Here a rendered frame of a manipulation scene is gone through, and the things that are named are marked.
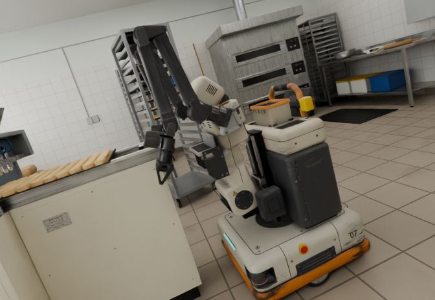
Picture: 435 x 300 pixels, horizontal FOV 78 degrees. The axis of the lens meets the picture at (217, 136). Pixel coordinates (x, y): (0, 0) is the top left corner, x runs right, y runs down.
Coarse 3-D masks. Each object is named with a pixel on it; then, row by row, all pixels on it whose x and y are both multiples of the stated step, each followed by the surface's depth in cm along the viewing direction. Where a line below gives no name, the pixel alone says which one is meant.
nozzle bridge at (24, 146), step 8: (0, 136) 134; (8, 136) 147; (16, 136) 158; (24, 136) 160; (0, 144) 148; (8, 144) 157; (16, 144) 159; (24, 144) 160; (16, 152) 159; (24, 152) 160; (32, 152) 164; (8, 160) 141; (16, 160) 149; (16, 168) 161; (0, 176) 159; (8, 176) 160; (16, 176) 161; (0, 184) 159
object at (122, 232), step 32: (64, 192) 125; (96, 192) 129; (128, 192) 133; (160, 192) 138; (32, 224) 122; (64, 224) 126; (96, 224) 130; (128, 224) 135; (160, 224) 139; (32, 256) 124; (64, 256) 128; (96, 256) 132; (128, 256) 136; (160, 256) 141; (192, 256) 146; (64, 288) 129; (96, 288) 133; (128, 288) 138; (160, 288) 143; (192, 288) 151
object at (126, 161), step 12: (132, 156) 133; (144, 156) 135; (156, 156) 136; (96, 168) 129; (108, 168) 130; (120, 168) 132; (60, 180) 125; (72, 180) 126; (84, 180) 128; (24, 192) 121; (36, 192) 123; (48, 192) 124; (0, 204) 119; (12, 204) 120
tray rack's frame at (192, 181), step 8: (160, 24) 261; (128, 32) 260; (112, 48) 291; (120, 72) 302; (144, 80) 317; (128, 96) 307; (152, 104) 322; (136, 120) 312; (192, 168) 347; (176, 176) 339; (184, 176) 333; (192, 176) 324; (200, 176) 315; (208, 176) 306; (168, 184) 322; (176, 184) 313; (184, 184) 304; (192, 184) 297; (200, 184) 289; (184, 192) 278; (176, 200) 279
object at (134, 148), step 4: (136, 144) 162; (124, 148) 160; (128, 148) 160; (132, 148) 160; (136, 148) 161; (116, 152) 158; (120, 152) 159; (124, 152) 159; (128, 152) 160; (132, 152) 161; (116, 156) 158; (120, 156) 159
